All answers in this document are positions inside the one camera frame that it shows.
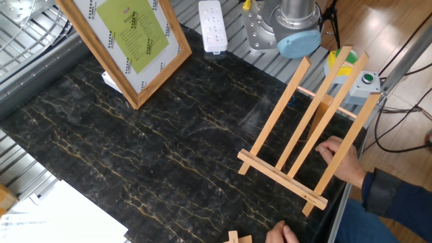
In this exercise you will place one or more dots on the white button box red button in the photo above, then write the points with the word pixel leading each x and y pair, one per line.
pixel 109 81

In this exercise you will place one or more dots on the silver perforated aluminium plate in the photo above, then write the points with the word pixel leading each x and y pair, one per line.
pixel 20 8

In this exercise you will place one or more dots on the black tripod stand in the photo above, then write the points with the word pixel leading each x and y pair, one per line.
pixel 332 20

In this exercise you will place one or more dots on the person's right hand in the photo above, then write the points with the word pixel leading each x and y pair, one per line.
pixel 351 166

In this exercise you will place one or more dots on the small cardboard box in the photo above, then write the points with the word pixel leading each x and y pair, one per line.
pixel 6 199

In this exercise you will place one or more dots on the blue jeans leg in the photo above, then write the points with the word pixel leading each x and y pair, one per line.
pixel 364 226

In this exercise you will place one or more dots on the wooden tabletop easel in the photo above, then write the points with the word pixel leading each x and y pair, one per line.
pixel 276 173

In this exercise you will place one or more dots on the yellow button box green button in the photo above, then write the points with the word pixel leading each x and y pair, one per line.
pixel 342 71

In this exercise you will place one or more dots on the wooden photo frame green print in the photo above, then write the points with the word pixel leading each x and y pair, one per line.
pixel 135 37

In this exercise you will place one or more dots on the white power strip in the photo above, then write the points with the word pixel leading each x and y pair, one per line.
pixel 212 27

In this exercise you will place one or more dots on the right forearm dark blue sleeve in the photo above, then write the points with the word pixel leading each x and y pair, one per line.
pixel 398 202

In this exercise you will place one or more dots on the white paper stack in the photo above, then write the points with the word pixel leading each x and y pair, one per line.
pixel 77 216

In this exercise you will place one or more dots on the printed text paper sheet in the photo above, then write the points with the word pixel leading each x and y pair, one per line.
pixel 27 229

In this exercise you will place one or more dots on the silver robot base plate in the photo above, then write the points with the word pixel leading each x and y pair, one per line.
pixel 256 33

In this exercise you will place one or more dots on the aluminium frame post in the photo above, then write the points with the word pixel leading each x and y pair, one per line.
pixel 405 59

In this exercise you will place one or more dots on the grey button box green button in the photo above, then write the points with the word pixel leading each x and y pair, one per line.
pixel 366 84

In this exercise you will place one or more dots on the aluminium table edge profile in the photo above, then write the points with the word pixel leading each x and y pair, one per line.
pixel 339 216

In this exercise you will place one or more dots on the small wooden block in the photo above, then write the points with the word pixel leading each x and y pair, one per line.
pixel 233 238

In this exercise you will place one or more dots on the silver grey UR5 robot arm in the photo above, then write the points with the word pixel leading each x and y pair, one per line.
pixel 297 23

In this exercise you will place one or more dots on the person's left hand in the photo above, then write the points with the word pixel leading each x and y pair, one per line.
pixel 281 234

